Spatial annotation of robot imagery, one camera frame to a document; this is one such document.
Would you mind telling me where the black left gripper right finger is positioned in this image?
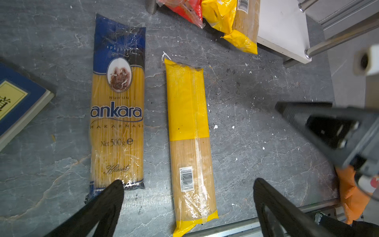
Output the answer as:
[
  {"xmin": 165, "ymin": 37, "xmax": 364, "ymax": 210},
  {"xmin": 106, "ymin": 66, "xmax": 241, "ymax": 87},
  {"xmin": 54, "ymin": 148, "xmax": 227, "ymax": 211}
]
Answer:
[{"xmin": 253, "ymin": 178, "xmax": 333, "ymax": 237}]

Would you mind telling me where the orange shark plush toy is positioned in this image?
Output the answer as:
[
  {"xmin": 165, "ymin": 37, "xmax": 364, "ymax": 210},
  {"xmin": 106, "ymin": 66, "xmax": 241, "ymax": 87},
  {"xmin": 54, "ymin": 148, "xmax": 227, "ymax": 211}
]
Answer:
[{"xmin": 336, "ymin": 166, "xmax": 370, "ymax": 225}]

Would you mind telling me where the blue hardcover book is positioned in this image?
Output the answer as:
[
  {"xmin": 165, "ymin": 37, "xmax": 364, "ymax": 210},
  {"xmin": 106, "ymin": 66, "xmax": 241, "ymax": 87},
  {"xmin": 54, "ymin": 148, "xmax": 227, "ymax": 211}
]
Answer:
[{"xmin": 1, "ymin": 63, "xmax": 54, "ymax": 149}]

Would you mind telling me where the white two-tier shelf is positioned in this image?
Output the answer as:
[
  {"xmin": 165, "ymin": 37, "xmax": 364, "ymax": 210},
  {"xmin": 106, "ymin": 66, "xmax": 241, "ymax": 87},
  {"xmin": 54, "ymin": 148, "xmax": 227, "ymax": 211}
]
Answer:
[{"xmin": 144, "ymin": 0, "xmax": 379, "ymax": 69}]

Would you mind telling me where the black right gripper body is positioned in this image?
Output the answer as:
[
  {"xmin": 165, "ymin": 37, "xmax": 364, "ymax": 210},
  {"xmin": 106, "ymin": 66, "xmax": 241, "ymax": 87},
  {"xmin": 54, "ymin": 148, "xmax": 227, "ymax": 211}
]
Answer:
[{"xmin": 274, "ymin": 44, "xmax": 379, "ymax": 202}]

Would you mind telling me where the yellow Pastatime spaghetti bag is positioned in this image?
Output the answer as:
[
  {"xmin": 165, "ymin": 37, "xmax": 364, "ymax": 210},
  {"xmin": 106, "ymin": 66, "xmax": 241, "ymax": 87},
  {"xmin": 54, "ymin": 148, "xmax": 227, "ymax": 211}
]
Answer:
[{"xmin": 201, "ymin": 0, "xmax": 261, "ymax": 54}]

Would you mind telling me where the red label spaghetti bag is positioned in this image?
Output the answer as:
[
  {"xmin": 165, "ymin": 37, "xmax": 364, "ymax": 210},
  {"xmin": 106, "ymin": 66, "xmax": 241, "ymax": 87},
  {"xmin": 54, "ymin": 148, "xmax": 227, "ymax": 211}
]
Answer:
[{"xmin": 156, "ymin": 0, "xmax": 204, "ymax": 29}]

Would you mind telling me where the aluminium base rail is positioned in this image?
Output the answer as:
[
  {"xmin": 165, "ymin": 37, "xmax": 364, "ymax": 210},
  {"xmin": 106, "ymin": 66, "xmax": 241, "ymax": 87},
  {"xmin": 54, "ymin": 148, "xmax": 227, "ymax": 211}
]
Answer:
[{"xmin": 185, "ymin": 199, "xmax": 346, "ymax": 237}]

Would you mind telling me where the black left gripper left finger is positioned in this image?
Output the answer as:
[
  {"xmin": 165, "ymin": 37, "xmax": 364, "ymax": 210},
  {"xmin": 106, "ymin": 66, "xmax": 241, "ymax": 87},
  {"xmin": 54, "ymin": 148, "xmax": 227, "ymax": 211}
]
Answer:
[{"xmin": 46, "ymin": 180, "xmax": 124, "ymax": 237}]

